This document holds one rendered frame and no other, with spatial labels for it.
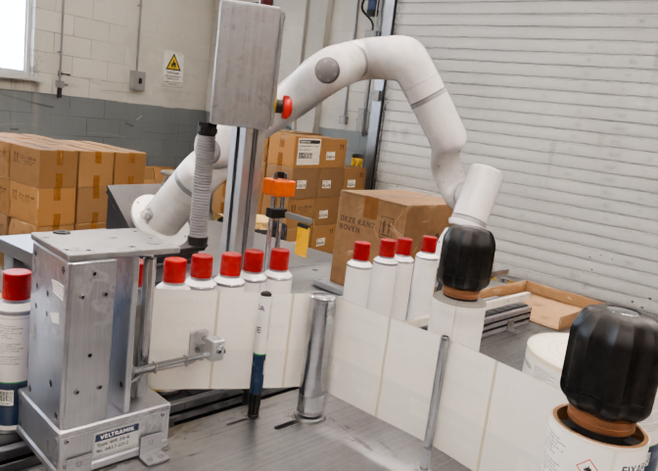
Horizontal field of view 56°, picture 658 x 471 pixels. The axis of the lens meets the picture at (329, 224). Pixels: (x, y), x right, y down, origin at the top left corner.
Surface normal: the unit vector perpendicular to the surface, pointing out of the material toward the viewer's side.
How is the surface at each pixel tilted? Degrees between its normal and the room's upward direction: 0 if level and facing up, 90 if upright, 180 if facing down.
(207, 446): 0
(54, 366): 90
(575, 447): 90
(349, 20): 90
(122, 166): 90
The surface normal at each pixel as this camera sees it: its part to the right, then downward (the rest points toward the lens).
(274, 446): 0.12, -0.98
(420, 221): 0.71, 0.21
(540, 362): -0.95, -0.07
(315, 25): -0.61, 0.06
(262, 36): 0.17, 0.19
